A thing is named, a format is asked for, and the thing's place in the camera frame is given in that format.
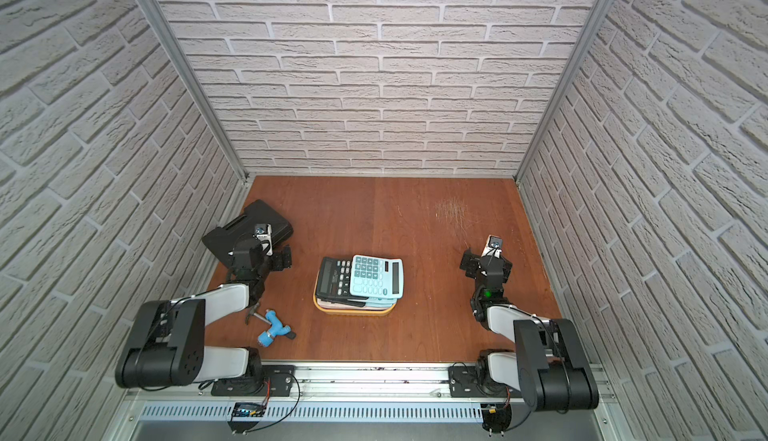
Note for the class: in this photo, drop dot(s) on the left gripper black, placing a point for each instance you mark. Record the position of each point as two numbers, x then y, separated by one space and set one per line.
257 250

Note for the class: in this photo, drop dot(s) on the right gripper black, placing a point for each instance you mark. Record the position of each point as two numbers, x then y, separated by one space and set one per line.
475 261

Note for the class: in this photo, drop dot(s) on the black calculator face up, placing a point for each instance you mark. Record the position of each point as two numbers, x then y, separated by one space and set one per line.
333 283

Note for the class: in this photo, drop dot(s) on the light blue calculator back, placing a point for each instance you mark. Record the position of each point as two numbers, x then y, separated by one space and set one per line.
376 277

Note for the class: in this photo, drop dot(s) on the small teal calculator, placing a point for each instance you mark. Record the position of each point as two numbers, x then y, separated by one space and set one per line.
377 303

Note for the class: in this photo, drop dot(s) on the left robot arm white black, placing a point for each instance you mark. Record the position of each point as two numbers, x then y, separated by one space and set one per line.
166 346

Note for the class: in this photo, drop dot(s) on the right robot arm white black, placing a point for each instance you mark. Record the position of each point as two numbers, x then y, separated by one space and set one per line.
548 365

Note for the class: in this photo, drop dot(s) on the yellow plastic storage box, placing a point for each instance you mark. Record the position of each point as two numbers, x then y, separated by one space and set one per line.
354 311

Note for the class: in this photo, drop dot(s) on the large black case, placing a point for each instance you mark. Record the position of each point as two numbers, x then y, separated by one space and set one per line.
221 241

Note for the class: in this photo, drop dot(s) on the right controller connector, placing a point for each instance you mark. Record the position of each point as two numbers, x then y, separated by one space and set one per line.
496 418

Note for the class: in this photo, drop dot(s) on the left controller board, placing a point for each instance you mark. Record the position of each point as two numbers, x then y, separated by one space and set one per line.
246 416

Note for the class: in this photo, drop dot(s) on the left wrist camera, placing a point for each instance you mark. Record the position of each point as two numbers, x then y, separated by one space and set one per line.
263 234

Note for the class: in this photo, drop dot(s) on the blue handled tool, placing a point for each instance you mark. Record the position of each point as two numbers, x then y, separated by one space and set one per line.
276 328

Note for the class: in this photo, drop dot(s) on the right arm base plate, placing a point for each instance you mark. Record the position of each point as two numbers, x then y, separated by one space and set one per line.
472 381

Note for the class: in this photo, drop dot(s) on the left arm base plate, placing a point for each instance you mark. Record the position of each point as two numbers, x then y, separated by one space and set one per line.
276 380

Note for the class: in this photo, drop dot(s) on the aluminium front rail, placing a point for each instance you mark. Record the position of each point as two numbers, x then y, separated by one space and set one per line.
342 382

